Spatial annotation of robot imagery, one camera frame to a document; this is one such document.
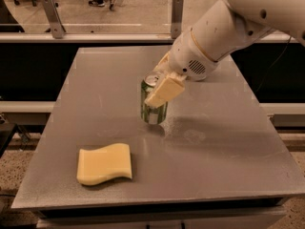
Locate middle metal glass bracket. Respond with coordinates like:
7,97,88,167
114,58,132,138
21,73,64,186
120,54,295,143
171,0,184,39

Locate grey table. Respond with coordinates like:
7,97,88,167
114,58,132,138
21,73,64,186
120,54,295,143
12,46,305,229

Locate metal glass bracket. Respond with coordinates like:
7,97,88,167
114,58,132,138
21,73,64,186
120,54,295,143
171,0,184,39
41,0,65,39

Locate green soda can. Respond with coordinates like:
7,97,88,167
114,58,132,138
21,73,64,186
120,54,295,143
141,72,168,125

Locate yellow wavy sponge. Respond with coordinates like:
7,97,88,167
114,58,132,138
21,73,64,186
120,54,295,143
76,143,132,186

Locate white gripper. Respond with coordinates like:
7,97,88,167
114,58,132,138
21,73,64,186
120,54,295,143
145,29,218,108

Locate black object at left edge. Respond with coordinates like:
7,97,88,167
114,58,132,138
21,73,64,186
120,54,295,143
0,123,17,157

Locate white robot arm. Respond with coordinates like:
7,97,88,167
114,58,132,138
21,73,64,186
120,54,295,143
145,0,305,108

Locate left metal glass bracket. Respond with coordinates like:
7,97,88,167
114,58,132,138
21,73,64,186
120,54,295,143
41,0,65,39

